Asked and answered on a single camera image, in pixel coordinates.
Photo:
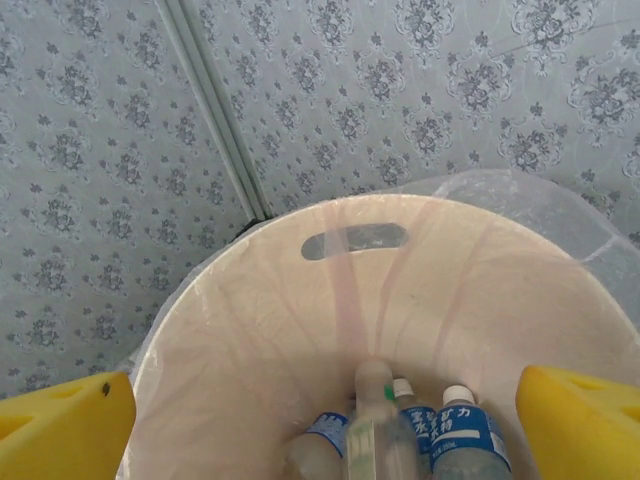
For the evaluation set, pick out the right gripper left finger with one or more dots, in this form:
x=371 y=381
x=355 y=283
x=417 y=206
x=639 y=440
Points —
x=60 y=435

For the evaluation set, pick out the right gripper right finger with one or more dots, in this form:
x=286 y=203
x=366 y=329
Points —
x=585 y=435

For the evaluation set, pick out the small clear bottle white cap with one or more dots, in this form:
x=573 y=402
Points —
x=417 y=425

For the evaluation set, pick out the bottle white green label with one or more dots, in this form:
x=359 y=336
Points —
x=372 y=400

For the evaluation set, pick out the blue label blue cap bottle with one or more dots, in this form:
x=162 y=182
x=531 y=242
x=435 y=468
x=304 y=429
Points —
x=325 y=430

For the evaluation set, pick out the beige plastic bin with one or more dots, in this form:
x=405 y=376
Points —
x=250 y=325

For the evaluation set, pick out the translucent pink bin liner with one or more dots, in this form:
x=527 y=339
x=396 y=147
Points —
x=525 y=195

